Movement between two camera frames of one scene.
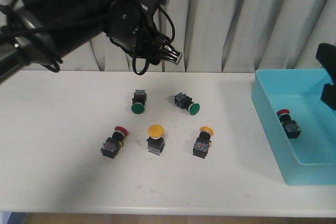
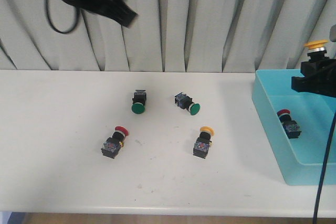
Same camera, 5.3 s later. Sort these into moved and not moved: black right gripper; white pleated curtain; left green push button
Moved: black right gripper
Not moved: white pleated curtain; left green push button
